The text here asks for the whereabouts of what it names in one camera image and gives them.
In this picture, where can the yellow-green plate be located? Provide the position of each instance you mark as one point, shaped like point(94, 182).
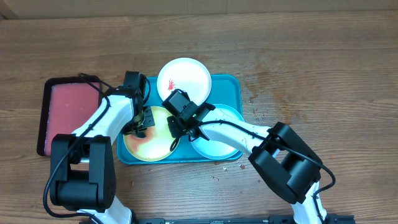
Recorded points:
point(155, 146)

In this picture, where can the black tray with red water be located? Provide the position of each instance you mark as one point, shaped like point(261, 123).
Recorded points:
point(67, 103)

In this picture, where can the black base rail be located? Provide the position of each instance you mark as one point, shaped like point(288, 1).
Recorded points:
point(273, 219)

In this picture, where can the light blue plate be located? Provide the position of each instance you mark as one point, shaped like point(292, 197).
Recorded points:
point(215, 150)

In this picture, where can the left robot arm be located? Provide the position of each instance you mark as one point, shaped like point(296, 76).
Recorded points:
point(82, 180)

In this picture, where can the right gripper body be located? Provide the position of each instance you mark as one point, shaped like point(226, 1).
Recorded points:
point(181, 125)

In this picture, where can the teal plastic serving tray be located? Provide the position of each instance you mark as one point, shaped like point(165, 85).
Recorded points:
point(225, 90)

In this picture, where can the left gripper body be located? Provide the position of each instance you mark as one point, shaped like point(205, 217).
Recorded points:
point(142, 122)

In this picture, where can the white plate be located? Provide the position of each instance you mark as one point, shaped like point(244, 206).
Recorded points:
point(186, 74)

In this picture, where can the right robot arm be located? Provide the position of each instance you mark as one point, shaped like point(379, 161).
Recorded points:
point(288, 166)

